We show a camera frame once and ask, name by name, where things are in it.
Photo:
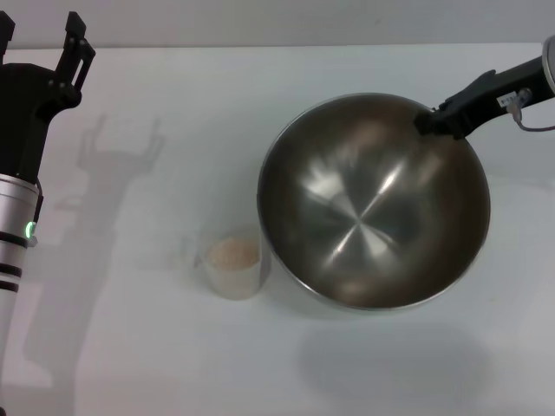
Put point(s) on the right robot arm silver white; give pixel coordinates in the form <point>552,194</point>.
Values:
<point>550,65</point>

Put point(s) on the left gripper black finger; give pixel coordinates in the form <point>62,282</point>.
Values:
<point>76,26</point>
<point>5,28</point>

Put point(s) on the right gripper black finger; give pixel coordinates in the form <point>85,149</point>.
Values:
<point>440,121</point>

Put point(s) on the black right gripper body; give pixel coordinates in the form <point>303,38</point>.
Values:
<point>490,97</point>

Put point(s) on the clear plastic measuring cup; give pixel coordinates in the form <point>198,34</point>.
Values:
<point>234,284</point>

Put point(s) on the beige rice grains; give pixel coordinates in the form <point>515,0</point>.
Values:
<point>234,252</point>

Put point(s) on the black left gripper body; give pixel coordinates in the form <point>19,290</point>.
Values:
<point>21,112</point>

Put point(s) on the large stainless steel bowl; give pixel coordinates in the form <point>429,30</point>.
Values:
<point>368,208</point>

